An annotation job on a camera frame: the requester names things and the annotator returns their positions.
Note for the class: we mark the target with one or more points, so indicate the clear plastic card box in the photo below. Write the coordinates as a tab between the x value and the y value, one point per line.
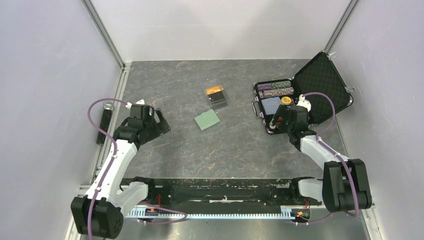
217	100

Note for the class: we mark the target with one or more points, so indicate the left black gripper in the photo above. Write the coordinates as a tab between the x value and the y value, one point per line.
161	127

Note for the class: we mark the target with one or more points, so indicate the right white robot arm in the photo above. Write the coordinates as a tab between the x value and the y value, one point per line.
344	186

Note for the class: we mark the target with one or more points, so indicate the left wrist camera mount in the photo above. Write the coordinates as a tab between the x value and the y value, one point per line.
139	102

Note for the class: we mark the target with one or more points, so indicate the black tool silver knob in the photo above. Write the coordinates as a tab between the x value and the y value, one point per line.
106	117

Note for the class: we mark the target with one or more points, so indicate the black poker chip case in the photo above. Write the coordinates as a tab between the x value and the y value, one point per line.
318	75

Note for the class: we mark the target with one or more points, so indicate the yellow dealer chip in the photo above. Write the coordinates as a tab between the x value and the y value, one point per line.
286	100

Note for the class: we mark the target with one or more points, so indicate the white slotted cable duct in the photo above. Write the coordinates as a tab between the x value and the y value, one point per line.
143	213

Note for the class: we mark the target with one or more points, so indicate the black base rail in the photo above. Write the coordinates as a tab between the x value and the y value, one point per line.
177	191

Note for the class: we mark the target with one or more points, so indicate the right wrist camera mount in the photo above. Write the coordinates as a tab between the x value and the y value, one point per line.
303	102

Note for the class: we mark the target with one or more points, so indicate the blue playing card deck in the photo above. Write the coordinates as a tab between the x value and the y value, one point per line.
271	105

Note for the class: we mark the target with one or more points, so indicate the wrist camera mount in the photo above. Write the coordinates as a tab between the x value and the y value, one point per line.
139	102
303	102

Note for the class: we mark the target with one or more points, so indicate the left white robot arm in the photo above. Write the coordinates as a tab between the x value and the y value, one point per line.
101	210

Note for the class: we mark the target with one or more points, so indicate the orange credit card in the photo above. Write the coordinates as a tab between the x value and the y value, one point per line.
213	90

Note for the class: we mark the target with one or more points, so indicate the green leather card holder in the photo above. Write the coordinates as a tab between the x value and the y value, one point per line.
207	119

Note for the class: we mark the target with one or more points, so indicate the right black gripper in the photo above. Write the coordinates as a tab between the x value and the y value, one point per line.
282	111

